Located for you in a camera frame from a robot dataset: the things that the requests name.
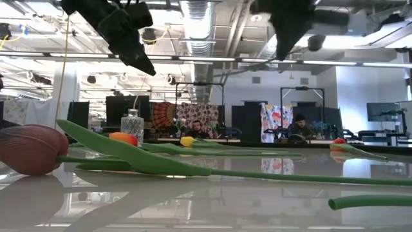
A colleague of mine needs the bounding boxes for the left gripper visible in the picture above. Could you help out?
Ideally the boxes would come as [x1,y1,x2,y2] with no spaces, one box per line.
[96,9,157,76]

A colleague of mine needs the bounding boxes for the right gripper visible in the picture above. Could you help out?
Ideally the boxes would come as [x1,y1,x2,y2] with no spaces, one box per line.
[250,0,318,61]

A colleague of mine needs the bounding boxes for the clear glass vase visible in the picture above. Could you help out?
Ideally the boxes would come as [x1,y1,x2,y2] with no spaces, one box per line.
[120,108,145,142]

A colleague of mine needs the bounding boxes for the orange artificial tulip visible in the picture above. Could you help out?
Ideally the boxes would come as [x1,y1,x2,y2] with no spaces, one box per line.
[108,131,303,159]

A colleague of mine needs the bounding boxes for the yellow artificial tulip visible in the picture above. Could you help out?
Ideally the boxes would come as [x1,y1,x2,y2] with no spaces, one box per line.
[180,136,290,152]

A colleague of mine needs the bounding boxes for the orange-red artificial tulip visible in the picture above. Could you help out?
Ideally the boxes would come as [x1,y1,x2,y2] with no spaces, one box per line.
[330,137,389,161]

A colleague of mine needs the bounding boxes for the black ceiling speaker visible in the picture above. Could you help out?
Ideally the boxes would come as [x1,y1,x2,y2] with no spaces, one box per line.
[143,28,158,45]

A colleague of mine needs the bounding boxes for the black monitor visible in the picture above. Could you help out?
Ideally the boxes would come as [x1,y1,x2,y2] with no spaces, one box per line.
[105,95,151,127]

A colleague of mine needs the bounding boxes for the orange mandala tapestry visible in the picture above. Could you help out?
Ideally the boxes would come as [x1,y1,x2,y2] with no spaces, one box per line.
[149,102,177,130]

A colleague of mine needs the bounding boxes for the black upright panel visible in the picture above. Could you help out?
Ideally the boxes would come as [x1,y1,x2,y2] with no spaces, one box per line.
[66,101,90,130]

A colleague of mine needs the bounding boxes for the white floral print cloth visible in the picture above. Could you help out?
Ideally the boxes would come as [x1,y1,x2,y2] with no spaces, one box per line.
[260,102,294,143]

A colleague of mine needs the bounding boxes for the red floral tapestry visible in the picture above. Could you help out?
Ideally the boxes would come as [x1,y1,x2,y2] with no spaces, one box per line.
[176,102,220,139]

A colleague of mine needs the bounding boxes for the person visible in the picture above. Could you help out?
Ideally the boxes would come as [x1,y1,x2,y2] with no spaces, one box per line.
[185,119,211,139]
[287,113,315,142]

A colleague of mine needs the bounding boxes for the black partition panel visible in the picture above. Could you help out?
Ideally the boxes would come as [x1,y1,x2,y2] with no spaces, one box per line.
[231,101,261,143]
[292,102,342,138]

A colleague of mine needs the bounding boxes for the black dome-shaped object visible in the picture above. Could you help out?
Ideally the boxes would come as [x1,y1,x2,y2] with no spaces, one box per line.
[288,133,306,144]

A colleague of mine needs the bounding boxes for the white sheet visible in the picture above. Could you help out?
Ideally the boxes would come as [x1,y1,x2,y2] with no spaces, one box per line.
[3,99,68,126]

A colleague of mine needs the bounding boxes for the dark flat screen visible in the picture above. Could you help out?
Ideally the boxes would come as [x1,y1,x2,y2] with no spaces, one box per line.
[366,102,402,122]

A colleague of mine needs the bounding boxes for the black desk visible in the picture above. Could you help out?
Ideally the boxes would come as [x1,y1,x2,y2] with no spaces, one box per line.
[357,128,407,146]

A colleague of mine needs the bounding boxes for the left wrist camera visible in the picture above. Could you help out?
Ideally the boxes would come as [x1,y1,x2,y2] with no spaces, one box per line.
[124,1,154,30]

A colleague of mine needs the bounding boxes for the black rig frame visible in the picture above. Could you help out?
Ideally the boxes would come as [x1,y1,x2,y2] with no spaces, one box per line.
[279,86,325,142]
[175,82,225,139]

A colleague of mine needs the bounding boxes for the silver ribbed air duct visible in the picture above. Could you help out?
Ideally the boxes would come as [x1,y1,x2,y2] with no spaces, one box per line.
[179,0,216,104]

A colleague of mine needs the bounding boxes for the yellow power cord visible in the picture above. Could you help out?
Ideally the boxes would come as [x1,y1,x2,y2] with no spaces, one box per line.
[53,15,71,130]

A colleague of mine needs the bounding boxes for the black table frame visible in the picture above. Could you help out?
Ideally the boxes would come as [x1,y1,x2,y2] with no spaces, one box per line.
[69,137,412,155]

